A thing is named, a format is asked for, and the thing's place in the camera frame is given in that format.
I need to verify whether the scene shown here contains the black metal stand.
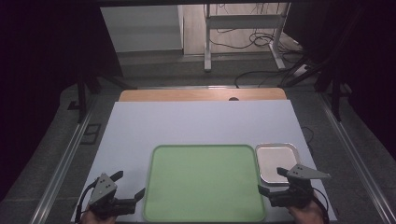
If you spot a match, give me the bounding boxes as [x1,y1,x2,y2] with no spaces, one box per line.
[67,74,138,124]
[279,55,354,123]

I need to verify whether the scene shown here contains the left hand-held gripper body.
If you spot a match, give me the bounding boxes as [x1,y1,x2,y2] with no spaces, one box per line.
[88,173,137,219]

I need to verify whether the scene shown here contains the aluminium floor rail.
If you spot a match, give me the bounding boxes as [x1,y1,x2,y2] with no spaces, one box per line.
[29,95,98,224]
[318,92,396,224]

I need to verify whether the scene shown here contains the white metal desk frame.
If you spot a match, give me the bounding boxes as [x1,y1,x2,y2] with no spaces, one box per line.
[203,3,292,73]

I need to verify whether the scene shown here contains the black rectangular floor frame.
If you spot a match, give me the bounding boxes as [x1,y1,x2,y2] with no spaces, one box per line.
[79,122,103,146]

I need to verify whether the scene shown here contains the thin black cable loop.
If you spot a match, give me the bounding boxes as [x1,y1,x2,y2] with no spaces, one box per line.
[300,125,316,154]

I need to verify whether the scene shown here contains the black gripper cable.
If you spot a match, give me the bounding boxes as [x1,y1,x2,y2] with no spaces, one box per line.
[74,179,98,224]
[311,186,331,224]

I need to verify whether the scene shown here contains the white table board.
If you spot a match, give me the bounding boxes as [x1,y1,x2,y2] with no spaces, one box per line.
[70,99,339,224]

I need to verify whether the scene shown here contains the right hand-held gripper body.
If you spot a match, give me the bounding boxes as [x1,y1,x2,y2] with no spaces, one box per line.
[269,163,332,208]

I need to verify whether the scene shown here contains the black floor cable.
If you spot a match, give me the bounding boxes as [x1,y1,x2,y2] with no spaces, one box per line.
[233,68,300,90]

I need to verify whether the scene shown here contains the person's right hand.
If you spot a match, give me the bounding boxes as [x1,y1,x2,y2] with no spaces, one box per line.
[288,200,325,224]

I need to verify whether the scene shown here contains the tangled black cables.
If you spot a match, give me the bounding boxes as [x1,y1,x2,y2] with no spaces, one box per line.
[207,3,304,55]

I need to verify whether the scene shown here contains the person's left hand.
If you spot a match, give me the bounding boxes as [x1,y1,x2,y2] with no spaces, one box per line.
[81,208,118,224]

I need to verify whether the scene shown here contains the small silver metal tray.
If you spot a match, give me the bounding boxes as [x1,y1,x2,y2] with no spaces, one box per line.
[254,142,302,187]

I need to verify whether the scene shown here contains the large green tray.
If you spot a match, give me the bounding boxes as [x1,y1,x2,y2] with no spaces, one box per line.
[142,144,267,223]

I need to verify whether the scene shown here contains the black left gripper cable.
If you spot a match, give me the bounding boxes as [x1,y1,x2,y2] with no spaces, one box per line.
[74,179,98,224]

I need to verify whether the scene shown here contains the wooden table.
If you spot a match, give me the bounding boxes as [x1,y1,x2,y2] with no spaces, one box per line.
[118,87,288,103]

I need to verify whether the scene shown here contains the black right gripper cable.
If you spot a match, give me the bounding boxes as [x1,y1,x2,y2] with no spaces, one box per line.
[311,186,331,224]

